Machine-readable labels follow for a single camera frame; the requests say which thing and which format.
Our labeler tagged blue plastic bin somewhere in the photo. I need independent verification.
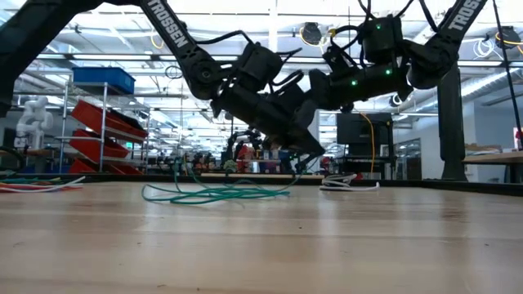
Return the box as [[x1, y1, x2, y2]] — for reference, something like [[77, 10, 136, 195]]
[[72, 66, 136, 96]]

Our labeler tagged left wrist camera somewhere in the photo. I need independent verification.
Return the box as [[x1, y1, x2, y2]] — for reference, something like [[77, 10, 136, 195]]
[[271, 81, 307, 114]]

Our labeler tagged thin yellow drop cable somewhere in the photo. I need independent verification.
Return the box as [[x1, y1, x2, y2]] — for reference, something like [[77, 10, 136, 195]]
[[358, 112, 376, 175]]

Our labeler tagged black left camera cable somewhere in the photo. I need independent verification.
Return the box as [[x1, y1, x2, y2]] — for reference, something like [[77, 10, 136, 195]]
[[269, 47, 306, 89]]

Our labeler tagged black camera cable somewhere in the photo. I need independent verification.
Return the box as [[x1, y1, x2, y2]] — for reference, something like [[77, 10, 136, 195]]
[[329, 24, 364, 69], [269, 47, 306, 89]]

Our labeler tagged white cord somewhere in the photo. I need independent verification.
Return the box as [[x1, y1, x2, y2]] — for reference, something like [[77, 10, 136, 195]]
[[319, 173, 381, 192]]

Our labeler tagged multicoloured wire bundle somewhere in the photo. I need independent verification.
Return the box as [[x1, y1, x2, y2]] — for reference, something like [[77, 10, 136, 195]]
[[0, 174, 87, 194]]

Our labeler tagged white structural column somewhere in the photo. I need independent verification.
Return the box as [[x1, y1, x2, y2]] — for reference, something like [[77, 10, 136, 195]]
[[312, 109, 321, 175]]

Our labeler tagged thin black pole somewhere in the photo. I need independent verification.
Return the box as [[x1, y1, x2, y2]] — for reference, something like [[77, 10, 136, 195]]
[[491, 0, 523, 138]]

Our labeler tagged tall black upright panel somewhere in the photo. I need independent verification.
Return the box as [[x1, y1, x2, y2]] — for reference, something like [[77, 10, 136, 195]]
[[436, 65, 470, 183]]

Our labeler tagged black monitor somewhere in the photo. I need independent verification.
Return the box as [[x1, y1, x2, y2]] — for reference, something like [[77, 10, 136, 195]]
[[335, 112, 394, 146]]

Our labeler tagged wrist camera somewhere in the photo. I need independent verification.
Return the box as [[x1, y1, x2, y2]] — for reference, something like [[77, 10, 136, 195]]
[[271, 81, 307, 114], [361, 15, 405, 63]]

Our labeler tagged black cable loop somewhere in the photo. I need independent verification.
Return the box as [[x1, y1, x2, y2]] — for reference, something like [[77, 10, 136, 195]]
[[163, 65, 185, 81]]

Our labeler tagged red plastic shelf bin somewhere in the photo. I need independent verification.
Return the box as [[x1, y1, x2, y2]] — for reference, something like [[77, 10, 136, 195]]
[[71, 100, 149, 142], [68, 129, 131, 163], [67, 158, 144, 176]]

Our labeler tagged black right camera cable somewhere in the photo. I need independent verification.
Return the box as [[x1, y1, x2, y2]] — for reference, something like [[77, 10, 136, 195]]
[[329, 24, 364, 69]]

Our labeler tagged metal shelf rack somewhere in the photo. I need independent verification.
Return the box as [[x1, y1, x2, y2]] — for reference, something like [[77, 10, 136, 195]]
[[55, 79, 150, 176]]

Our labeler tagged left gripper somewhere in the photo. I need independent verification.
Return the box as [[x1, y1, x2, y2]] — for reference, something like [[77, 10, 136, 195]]
[[211, 42, 327, 158]]

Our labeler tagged black workstation frame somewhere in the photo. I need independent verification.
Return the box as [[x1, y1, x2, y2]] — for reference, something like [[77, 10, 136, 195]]
[[230, 116, 236, 175]]

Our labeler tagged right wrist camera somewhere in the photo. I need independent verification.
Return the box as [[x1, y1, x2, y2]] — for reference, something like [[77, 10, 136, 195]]
[[361, 15, 405, 63]]

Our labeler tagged light wooden table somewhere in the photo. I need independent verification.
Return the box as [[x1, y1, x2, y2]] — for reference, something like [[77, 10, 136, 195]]
[[463, 149, 523, 185]]

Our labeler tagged black monitor cart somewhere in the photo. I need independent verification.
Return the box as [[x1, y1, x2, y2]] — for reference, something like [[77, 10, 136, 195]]
[[333, 142, 422, 183]]

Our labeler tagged wooden workstation table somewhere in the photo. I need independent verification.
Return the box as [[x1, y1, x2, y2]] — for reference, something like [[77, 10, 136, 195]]
[[199, 172, 327, 180]]

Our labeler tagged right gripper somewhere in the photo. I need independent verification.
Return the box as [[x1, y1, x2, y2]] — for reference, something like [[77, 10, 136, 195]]
[[308, 62, 414, 114]]

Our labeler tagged green cord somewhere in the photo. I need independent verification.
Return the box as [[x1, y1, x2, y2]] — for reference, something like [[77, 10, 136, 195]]
[[141, 157, 306, 205]]

